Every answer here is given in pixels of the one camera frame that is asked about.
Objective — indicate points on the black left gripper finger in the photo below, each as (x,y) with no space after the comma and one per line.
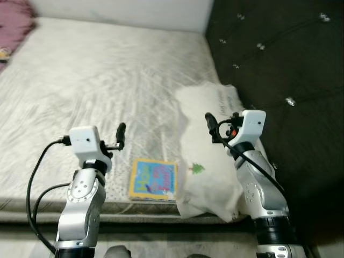
(121,135)

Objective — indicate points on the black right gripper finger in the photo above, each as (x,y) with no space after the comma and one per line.
(236,115)
(212,126)

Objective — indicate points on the colourful yellow-edged children's book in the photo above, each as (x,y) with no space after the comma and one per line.
(153,180)

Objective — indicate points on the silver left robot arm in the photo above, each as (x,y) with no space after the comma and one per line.
(80,209)

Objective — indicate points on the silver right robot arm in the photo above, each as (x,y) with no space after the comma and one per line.
(263,193)

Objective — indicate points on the white pillow with green tree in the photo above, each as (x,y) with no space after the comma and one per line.
(204,140)

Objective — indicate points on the white quilted dotted mattress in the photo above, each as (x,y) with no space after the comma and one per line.
(97,80)

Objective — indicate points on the black tufted headboard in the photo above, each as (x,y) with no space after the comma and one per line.
(290,64)

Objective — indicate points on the dotted fabric bed base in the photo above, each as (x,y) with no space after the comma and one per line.
(32,216)

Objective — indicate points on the grey left robot leg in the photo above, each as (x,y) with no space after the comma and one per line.
(118,252)

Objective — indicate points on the grey robot leg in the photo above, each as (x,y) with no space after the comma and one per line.
(118,252)
(201,256)

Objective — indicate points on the grey right robot leg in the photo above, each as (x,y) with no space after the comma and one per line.
(201,256)

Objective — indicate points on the mauve cartoon print blanket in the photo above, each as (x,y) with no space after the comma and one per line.
(16,24)

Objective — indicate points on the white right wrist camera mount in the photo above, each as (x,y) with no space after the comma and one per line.
(250,126)

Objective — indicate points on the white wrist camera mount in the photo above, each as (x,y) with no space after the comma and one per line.
(250,126)
(87,144)

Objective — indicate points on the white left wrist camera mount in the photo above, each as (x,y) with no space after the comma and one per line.
(87,144)

